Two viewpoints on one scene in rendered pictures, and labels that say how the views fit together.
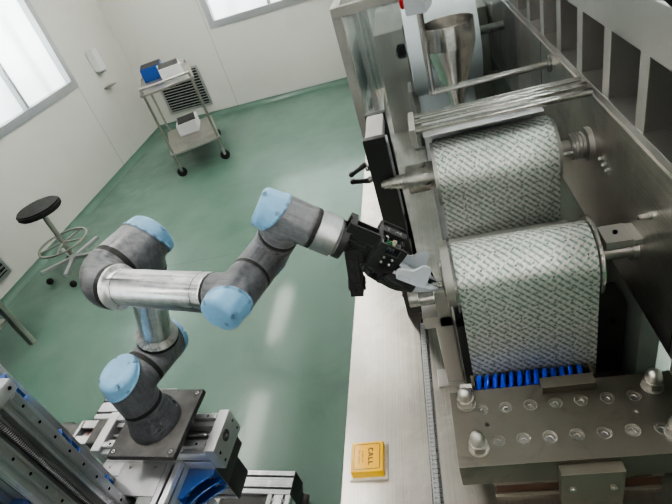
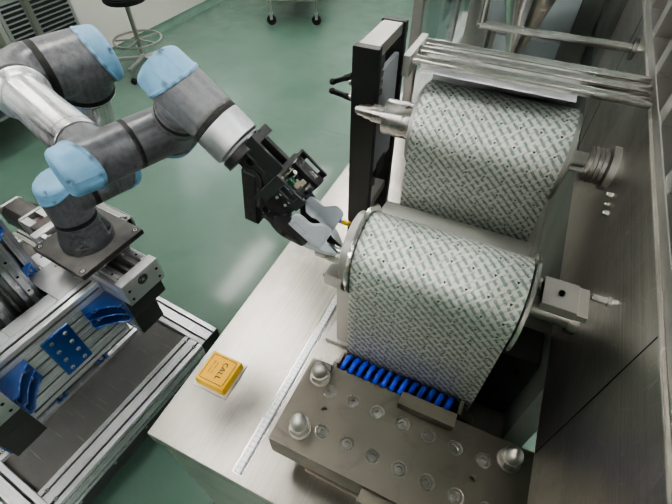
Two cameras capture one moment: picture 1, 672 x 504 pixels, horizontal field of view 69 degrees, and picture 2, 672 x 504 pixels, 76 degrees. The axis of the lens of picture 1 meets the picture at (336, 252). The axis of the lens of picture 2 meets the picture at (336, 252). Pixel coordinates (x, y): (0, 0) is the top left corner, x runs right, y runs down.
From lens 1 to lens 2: 0.36 m
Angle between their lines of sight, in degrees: 15
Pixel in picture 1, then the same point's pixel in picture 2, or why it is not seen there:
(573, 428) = (400, 460)
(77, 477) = not seen: outside the picture
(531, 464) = (336, 473)
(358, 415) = (240, 326)
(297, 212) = (190, 93)
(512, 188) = (489, 180)
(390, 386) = (285, 313)
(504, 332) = (387, 332)
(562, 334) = (447, 364)
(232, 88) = not seen: outside the picture
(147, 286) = (25, 105)
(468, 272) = (369, 256)
